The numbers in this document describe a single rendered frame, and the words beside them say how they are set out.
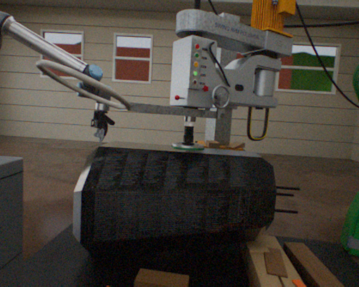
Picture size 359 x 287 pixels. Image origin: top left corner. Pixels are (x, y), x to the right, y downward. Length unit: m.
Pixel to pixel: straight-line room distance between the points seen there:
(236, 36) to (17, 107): 8.46
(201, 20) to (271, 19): 0.65
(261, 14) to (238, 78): 0.55
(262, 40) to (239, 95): 0.43
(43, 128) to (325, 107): 8.65
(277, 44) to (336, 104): 6.92
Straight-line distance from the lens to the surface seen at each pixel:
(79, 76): 1.20
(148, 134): 8.03
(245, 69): 1.89
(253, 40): 1.95
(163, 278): 1.68
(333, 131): 8.93
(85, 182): 1.70
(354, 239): 2.67
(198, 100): 1.60
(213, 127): 2.59
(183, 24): 1.68
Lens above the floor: 1.09
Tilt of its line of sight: 6 degrees down
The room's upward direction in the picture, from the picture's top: 4 degrees clockwise
